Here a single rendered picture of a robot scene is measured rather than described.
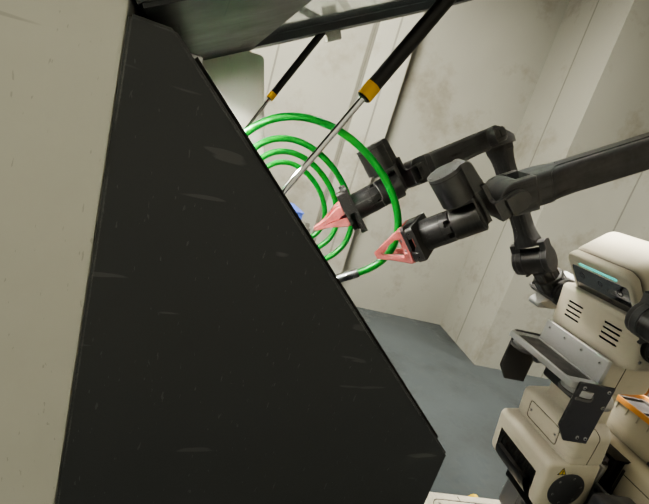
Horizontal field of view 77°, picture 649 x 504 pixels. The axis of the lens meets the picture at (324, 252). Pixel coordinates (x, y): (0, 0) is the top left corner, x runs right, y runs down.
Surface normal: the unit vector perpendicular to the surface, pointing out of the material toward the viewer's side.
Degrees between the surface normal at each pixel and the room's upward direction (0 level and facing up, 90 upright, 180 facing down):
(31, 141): 90
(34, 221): 90
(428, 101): 90
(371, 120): 90
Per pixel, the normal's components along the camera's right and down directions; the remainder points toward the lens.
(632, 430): -0.96, -0.19
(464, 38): 0.14, 0.30
